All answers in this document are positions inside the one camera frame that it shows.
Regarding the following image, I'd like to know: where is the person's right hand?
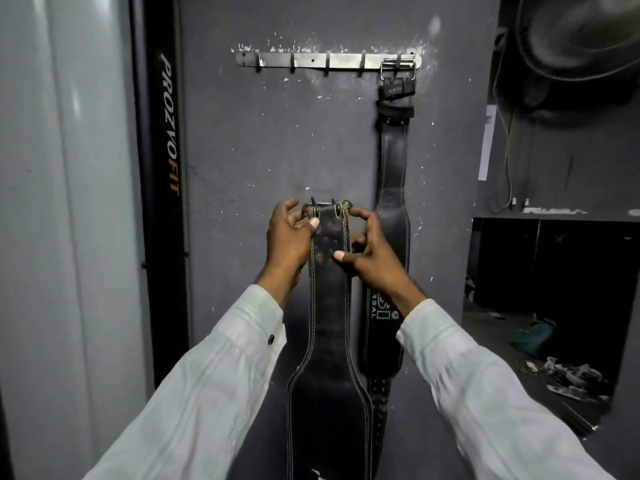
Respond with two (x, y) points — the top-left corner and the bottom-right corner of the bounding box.
(333, 207), (429, 318)

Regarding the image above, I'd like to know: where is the person's left hand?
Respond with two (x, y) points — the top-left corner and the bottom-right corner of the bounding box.
(253, 198), (321, 311)

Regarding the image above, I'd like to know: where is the black USI leather belt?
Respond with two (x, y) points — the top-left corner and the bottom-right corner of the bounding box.
(359, 57), (417, 478)

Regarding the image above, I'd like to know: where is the worn black red-logo belt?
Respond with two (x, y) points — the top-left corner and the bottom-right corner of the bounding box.
(285, 197), (375, 480)

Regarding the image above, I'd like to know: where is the metal wall hooks rail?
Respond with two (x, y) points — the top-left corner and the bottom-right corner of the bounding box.
(233, 49), (423, 81)

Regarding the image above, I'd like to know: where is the person's right forearm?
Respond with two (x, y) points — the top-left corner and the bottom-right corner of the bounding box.
(395, 298), (619, 480)

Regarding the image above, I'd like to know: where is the person's left forearm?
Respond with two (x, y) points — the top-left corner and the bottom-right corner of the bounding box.
(82, 284), (289, 480)

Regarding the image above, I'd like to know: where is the white paper sheet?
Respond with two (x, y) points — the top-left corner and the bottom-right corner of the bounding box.
(477, 104), (499, 181)

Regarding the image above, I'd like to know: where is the teal bag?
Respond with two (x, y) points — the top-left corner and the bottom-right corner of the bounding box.
(509, 318), (557, 359)

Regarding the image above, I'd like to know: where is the pile of white items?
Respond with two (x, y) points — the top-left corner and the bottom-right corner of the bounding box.
(522, 355), (611, 401)

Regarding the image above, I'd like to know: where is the white gym machine shroud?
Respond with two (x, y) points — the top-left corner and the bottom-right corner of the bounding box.
(0, 0), (153, 480)

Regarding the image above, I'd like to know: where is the black lettered machine post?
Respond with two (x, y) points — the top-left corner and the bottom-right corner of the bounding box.
(129, 0), (191, 391)

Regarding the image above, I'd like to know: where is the broken wall mirror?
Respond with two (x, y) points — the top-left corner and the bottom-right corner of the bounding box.
(462, 217), (640, 441)

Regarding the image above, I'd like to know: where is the dark wall fan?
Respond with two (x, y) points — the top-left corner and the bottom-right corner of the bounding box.
(492, 0), (640, 125)

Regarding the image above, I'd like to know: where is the dark metal machine frame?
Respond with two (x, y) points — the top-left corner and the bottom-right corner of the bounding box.
(0, 389), (15, 480)

